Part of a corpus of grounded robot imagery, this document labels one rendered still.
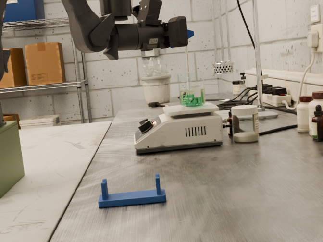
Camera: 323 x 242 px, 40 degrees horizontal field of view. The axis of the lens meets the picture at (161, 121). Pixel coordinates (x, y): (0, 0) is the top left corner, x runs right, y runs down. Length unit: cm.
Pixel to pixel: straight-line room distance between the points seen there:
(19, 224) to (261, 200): 34
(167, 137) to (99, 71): 249
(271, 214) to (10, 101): 312
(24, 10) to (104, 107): 91
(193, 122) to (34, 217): 45
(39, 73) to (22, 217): 249
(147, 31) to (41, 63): 221
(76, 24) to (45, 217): 41
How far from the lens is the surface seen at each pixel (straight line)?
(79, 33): 90
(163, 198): 65
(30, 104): 354
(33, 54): 313
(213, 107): 99
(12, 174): 86
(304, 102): 109
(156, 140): 97
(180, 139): 97
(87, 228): 59
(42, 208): 70
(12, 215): 69
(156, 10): 98
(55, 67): 311
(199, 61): 343
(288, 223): 56
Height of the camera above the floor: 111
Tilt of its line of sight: 8 degrees down
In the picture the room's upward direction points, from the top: 5 degrees counter-clockwise
